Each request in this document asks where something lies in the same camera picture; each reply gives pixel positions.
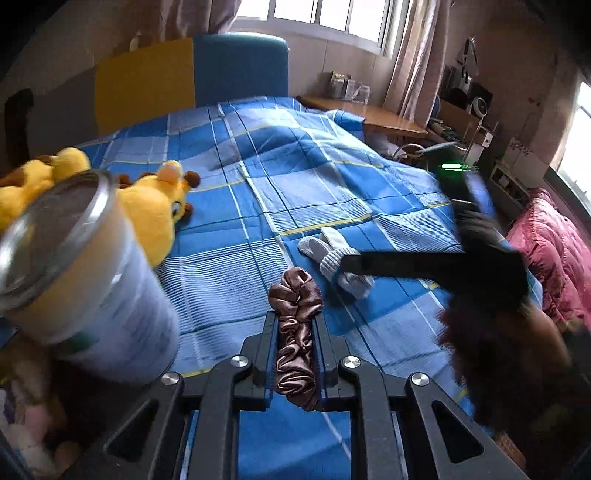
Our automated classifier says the person right hand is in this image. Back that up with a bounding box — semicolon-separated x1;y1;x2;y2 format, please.
439;296;576;430

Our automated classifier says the gold metal tray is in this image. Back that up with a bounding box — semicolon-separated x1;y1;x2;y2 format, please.
1;332;30;479

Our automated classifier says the white protein powder can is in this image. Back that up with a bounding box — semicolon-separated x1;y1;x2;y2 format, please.
1;170;179;385

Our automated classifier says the yellow giraffe plush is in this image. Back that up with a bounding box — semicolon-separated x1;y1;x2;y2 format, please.
118;160;200;268

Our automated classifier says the brown satin scrunchie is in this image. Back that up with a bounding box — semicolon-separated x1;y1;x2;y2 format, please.
267;267;324;411

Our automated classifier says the pink curtain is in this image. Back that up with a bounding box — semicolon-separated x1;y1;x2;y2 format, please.
384;0;451;127

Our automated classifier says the grey white sock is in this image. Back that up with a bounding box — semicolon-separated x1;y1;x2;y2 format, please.
297;227;375;300

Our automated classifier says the pink towel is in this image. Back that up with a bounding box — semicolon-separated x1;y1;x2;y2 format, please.
9;395;79;479

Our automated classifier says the yellow bear plush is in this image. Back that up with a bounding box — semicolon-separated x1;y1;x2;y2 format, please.
0;147;90;234

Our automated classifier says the multicolour headboard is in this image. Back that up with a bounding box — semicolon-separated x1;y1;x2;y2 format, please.
27;33;288;156

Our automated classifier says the blue plaid bed sheet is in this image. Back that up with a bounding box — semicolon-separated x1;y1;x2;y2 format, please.
75;95;546;480

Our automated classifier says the wooden desk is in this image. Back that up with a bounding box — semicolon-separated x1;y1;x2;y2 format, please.
297;95;428;139

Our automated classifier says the pink blanket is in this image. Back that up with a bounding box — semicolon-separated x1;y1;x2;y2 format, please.
506;188;590;330

